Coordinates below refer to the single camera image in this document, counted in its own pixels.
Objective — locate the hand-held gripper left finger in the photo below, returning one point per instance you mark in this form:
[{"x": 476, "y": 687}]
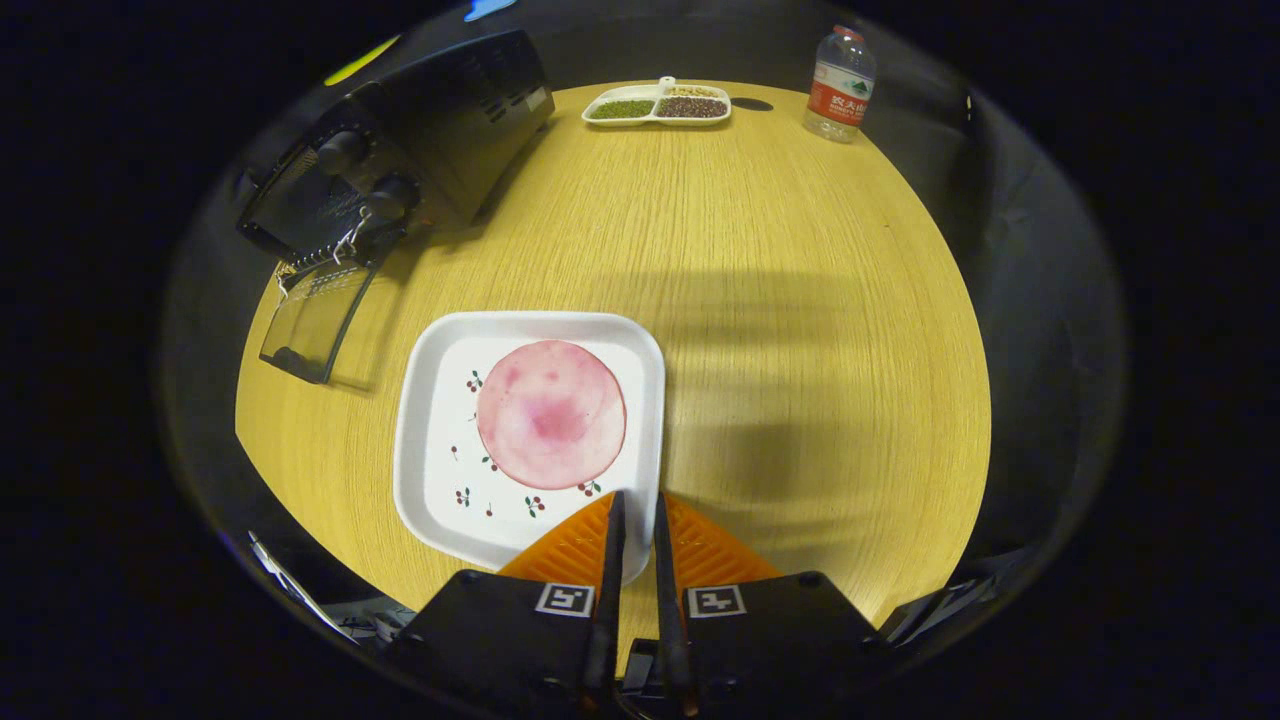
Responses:
[{"x": 607, "y": 600}]

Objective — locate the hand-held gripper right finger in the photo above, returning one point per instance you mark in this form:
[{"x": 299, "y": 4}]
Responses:
[{"x": 668, "y": 610}]

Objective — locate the pink round food slice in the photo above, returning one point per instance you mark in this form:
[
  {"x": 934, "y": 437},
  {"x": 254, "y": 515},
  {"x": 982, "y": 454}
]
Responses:
[{"x": 550, "y": 415}]

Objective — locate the white square plate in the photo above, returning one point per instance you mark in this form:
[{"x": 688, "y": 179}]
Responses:
[{"x": 440, "y": 480}]

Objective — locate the black toaster oven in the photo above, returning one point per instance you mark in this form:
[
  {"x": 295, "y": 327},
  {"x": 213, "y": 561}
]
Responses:
[{"x": 450, "y": 130}]

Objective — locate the white divided bean dish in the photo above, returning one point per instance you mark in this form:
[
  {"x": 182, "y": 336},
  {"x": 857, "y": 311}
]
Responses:
[{"x": 625, "y": 108}]

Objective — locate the red label plastic water bottle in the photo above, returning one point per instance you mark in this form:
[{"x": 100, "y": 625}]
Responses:
[{"x": 840, "y": 95}]

